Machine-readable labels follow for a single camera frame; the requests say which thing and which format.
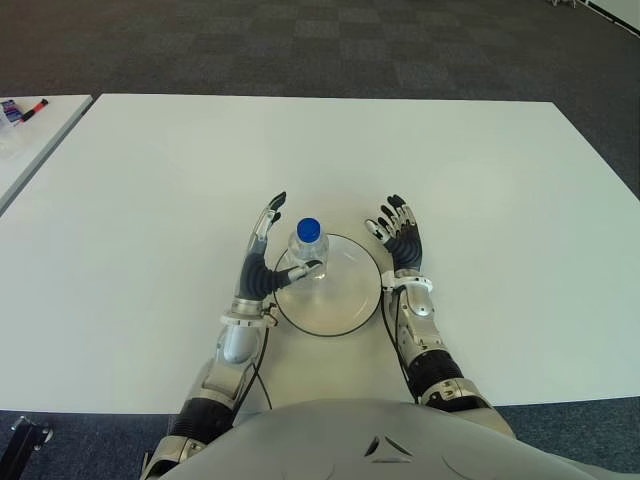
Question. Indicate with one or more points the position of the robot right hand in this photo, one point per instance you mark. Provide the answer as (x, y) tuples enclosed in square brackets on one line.
[(407, 247)]

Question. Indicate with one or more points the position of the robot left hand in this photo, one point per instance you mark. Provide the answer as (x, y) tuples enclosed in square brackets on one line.
[(252, 280)]

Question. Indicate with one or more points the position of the clear water bottle blue cap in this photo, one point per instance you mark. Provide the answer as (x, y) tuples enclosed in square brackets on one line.
[(307, 245)]

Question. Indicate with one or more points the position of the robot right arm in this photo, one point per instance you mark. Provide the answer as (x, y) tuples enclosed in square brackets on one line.
[(420, 307)]

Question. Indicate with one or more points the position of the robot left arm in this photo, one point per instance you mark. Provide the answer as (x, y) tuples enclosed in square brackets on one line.
[(237, 340)]

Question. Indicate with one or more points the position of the white plate black rim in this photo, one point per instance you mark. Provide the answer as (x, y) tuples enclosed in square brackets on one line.
[(345, 300)]

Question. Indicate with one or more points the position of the grey robot torso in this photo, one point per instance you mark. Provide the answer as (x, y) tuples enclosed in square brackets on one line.
[(380, 440)]

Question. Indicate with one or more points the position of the black stand foot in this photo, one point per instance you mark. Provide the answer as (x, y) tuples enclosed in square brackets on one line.
[(30, 435)]

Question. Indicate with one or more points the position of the red black marker pen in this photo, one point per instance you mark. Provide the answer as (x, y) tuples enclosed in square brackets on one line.
[(34, 109)]

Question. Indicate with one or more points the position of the clear plastic bag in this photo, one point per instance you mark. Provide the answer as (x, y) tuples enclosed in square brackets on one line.
[(7, 140)]

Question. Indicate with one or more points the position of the chair base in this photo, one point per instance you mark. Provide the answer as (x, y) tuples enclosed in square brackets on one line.
[(565, 3)]

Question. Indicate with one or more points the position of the blue packet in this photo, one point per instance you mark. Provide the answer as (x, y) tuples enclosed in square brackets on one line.
[(11, 110)]

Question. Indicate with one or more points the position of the white background table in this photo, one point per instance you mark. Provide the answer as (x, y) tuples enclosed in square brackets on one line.
[(620, 10)]

